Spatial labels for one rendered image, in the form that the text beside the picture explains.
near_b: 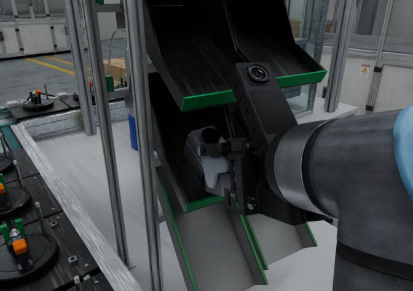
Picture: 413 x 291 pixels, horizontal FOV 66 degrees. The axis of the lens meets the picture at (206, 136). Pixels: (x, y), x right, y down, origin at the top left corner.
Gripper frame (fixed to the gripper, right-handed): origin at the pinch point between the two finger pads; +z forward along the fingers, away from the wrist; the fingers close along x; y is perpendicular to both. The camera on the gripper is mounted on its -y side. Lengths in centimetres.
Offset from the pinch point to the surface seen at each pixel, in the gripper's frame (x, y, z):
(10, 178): -43, 5, 69
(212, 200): -1.1, 8.1, 2.2
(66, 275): -24.6, 23.7, 27.3
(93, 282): -19.4, 24.8, 24.1
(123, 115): -2, -20, 135
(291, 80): 12.6, -9.7, -0.6
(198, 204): -3.7, 8.2, 1.6
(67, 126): -30, -15, 126
